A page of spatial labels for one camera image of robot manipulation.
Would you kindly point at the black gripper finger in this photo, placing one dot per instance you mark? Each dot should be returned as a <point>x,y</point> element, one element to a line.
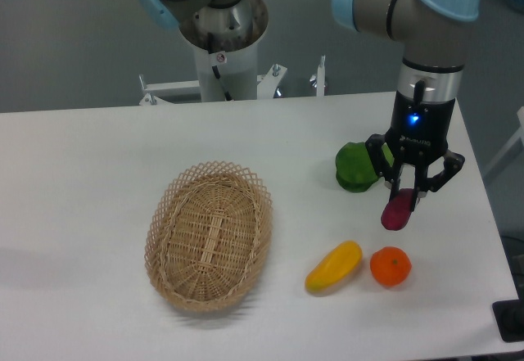
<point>381,166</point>
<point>452,164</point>

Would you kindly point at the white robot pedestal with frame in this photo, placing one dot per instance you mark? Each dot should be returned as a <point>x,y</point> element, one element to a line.
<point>224,45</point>

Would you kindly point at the oval wicker basket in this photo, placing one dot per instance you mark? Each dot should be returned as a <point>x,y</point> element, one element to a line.
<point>209,237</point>

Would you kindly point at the purple sweet potato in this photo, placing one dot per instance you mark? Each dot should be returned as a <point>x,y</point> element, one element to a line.
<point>397,211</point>

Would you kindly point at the yellow mango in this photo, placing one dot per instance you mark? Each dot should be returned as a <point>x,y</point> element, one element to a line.
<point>338,265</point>

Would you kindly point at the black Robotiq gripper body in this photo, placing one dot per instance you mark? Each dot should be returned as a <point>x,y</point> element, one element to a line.
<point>418,133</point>

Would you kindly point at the black device at table edge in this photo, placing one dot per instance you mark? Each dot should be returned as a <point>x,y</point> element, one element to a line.
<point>509,318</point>

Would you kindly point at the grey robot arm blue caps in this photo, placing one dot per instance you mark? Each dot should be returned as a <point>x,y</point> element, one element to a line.
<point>434,34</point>

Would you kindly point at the orange tangerine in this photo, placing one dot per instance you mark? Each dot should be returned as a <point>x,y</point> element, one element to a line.
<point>390,266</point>

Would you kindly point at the green bell pepper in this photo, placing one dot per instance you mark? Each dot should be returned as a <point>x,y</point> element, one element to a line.
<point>354,169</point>

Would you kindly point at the white frame at right edge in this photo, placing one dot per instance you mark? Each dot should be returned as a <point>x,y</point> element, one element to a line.
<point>507,153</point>

